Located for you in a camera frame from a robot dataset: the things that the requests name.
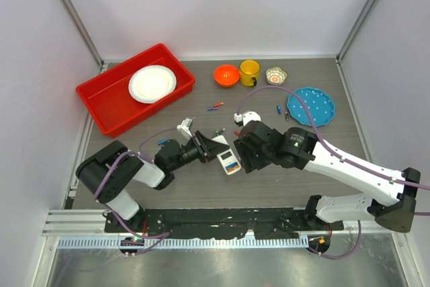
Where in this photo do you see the yellow mug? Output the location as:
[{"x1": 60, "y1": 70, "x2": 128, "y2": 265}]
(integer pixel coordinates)
[{"x1": 239, "y1": 59, "x2": 260, "y2": 87}]

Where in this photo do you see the orange bowl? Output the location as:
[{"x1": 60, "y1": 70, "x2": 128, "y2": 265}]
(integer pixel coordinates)
[{"x1": 214, "y1": 65, "x2": 240, "y2": 87}]

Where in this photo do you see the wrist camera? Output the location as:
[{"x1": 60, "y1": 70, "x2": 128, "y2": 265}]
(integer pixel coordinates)
[
  {"x1": 233, "y1": 111, "x2": 261, "y2": 127},
  {"x1": 177, "y1": 118, "x2": 193, "y2": 139}
]

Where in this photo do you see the blue dotted plate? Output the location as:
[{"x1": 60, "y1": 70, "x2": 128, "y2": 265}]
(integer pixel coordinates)
[{"x1": 286, "y1": 87, "x2": 336, "y2": 127}]

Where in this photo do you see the white remote control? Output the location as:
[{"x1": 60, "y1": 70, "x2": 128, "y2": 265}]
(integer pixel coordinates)
[{"x1": 212, "y1": 135, "x2": 241, "y2": 175}]

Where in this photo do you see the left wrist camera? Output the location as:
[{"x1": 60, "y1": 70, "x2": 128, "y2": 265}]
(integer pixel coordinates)
[{"x1": 177, "y1": 118, "x2": 193, "y2": 139}]

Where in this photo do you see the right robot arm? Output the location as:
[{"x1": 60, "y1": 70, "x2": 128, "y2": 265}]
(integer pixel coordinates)
[{"x1": 234, "y1": 121, "x2": 421, "y2": 233}]

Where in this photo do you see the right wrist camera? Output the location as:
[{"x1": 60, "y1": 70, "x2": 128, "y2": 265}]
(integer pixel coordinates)
[{"x1": 233, "y1": 111, "x2": 261, "y2": 127}]

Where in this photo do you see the white cable duct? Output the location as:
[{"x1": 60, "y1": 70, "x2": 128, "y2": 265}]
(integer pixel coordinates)
[{"x1": 57, "y1": 235, "x2": 308, "y2": 250}]

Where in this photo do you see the white paper plate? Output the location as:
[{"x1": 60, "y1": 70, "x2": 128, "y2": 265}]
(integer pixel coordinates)
[{"x1": 128, "y1": 65, "x2": 177, "y2": 104}]

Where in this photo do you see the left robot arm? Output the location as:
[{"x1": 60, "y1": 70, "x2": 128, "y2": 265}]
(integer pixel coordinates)
[{"x1": 75, "y1": 131, "x2": 230, "y2": 233}]

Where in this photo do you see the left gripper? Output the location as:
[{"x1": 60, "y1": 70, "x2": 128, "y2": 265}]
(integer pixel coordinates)
[{"x1": 169, "y1": 130, "x2": 228, "y2": 171}]

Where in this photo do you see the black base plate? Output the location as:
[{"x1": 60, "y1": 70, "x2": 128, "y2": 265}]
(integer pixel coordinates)
[{"x1": 124, "y1": 208, "x2": 344, "y2": 240}]

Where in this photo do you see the patterned small bowl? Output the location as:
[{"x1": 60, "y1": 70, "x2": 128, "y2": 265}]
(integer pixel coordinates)
[{"x1": 265, "y1": 67, "x2": 288, "y2": 86}]

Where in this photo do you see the red plastic bin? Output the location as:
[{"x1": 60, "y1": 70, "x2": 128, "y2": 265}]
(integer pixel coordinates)
[{"x1": 76, "y1": 44, "x2": 196, "y2": 138}]

